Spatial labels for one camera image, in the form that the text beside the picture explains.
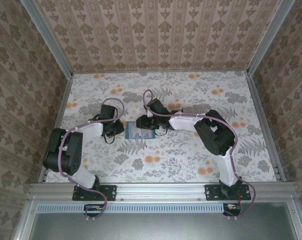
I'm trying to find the teal leather card holder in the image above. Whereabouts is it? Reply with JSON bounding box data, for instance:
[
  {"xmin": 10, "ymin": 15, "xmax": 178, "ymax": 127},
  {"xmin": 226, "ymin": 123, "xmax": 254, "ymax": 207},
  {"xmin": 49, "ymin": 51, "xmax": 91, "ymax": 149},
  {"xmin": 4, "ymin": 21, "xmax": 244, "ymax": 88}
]
[{"xmin": 124, "ymin": 120, "xmax": 156, "ymax": 141}]

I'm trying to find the black connector box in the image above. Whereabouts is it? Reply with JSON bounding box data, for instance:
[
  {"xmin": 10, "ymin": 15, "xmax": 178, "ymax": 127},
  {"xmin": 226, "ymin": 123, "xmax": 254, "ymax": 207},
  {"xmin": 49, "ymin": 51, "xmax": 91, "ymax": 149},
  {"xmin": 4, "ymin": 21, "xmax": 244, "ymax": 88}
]
[
  {"xmin": 222, "ymin": 202, "xmax": 242, "ymax": 216},
  {"xmin": 83, "ymin": 203, "xmax": 104, "ymax": 216}
]

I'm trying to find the grey metal panel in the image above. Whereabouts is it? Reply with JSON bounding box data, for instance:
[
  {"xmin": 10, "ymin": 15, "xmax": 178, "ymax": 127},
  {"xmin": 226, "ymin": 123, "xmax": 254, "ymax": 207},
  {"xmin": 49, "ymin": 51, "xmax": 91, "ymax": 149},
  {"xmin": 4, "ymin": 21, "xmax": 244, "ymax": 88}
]
[{"xmin": 13, "ymin": 196, "xmax": 302, "ymax": 240}]

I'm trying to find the black left camera cable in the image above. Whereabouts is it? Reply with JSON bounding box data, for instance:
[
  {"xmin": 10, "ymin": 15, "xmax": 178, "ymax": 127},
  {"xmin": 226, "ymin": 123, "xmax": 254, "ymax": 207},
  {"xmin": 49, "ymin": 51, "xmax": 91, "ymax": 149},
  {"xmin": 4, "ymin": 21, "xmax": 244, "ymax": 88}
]
[{"xmin": 103, "ymin": 133, "xmax": 118, "ymax": 145}]

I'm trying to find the black camera cable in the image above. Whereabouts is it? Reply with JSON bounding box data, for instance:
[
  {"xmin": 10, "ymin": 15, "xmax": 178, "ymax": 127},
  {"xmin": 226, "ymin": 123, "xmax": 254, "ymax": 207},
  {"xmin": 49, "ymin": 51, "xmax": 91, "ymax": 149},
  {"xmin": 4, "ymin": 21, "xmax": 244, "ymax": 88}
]
[
  {"xmin": 103, "ymin": 133, "xmax": 118, "ymax": 145},
  {"xmin": 154, "ymin": 126, "xmax": 169, "ymax": 137}
]

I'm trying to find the black right camera cable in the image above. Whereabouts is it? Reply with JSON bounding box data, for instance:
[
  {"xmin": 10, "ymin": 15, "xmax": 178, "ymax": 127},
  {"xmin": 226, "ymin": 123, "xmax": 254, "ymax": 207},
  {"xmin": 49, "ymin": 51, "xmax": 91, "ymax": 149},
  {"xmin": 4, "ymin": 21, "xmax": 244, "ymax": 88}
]
[{"xmin": 154, "ymin": 126, "xmax": 169, "ymax": 137}]

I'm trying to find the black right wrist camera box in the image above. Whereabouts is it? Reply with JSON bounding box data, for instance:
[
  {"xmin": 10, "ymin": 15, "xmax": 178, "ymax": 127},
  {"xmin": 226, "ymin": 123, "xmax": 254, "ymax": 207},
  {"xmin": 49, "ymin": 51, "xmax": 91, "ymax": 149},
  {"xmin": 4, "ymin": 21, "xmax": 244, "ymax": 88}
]
[{"xmin": 146, "ymin": 98, "xmax": 169, "ymax": 116}]

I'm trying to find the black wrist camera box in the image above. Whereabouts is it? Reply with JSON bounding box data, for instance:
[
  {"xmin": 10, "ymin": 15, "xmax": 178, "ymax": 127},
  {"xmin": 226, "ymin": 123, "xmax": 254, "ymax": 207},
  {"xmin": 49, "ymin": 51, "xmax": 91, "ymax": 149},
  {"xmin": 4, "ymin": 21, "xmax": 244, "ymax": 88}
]
[
  {"xmin": 100, "ymin": 104, "xmax": 119, "ymax": 121},
  {"xmin": 146, "ymin": 98, "xmax": 169, "ymax": 116}
]

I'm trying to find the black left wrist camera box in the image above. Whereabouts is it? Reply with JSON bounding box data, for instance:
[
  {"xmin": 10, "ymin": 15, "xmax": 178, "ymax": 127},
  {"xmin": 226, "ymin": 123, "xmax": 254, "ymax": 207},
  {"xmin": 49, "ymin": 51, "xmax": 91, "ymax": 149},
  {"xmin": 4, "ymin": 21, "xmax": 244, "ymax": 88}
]
[{"xmin": 100, "ymin": 104, "xmax": 119, "ymax": 121}]

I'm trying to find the aluminium side rail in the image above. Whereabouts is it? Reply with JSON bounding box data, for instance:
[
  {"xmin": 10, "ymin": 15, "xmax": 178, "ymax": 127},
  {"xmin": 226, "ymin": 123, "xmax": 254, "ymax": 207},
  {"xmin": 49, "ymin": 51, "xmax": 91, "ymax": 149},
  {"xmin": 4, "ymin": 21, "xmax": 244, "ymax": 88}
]
[
  {"xmin": 245, "ymin": 71, "xmax": 287, "ymax": 183},
  {"xmin": 38, "ymin": 73, "xmax": 74, "ymax": 183}
]

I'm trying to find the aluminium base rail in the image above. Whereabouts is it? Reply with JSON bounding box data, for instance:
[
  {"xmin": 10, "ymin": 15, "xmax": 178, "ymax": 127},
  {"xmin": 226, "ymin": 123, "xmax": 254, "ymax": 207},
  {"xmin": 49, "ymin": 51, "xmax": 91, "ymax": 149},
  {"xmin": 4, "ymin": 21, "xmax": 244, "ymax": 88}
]
[{"xmin": 27, "ymin": 181, "xmax": 298, "ymax": 202}]

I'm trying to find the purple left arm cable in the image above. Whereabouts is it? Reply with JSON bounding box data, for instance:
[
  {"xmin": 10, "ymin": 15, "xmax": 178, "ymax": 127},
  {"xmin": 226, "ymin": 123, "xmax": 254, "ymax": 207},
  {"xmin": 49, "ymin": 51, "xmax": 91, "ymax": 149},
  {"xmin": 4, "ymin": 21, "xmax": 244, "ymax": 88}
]
[{"xmin": 58, "ymin": 97, "xmax": 126, "ymax": 222}]

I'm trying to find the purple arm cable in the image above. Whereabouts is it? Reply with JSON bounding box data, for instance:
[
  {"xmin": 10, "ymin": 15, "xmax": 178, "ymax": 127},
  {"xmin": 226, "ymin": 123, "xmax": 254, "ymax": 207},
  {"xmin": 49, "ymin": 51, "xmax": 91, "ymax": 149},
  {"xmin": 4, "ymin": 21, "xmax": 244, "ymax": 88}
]
[
  {"xmin": 58, "ymin": 97, "xmax": 126, "ymax": 222},
  {"xmin": 142, "ymin": 89, "xmax": 256, "ymax": 221}
]

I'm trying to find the grey slotted cable duct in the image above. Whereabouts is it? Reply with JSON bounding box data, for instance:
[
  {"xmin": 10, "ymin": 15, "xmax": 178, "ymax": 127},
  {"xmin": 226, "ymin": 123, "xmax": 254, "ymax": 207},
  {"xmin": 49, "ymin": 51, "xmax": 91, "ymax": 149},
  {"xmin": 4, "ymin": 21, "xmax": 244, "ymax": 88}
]
[{"xmin": 37, "ymin": 202, "xmax": 242, "ymax": 214}]

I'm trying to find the aluminium corner post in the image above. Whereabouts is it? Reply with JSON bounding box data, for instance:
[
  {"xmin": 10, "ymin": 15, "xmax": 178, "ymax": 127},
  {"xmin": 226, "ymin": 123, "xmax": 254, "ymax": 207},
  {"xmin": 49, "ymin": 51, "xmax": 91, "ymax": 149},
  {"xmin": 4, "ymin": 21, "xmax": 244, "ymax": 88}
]
[
  {"xmin": 245, "ymin": 0, "xmax": 297, "ymax": 76},
  {"xmin": 19, "ymin": 0, "xmax": 74, "ymax": 80}
]

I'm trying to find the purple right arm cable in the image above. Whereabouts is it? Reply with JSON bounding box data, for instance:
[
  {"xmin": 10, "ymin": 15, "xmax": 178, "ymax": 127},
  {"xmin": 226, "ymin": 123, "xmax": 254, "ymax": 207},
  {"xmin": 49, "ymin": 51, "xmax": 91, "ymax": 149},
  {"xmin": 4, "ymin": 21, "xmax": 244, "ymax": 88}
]
[{"xmin": 142, "ymin": 89, "xmax": 256, "ymax": 221}]

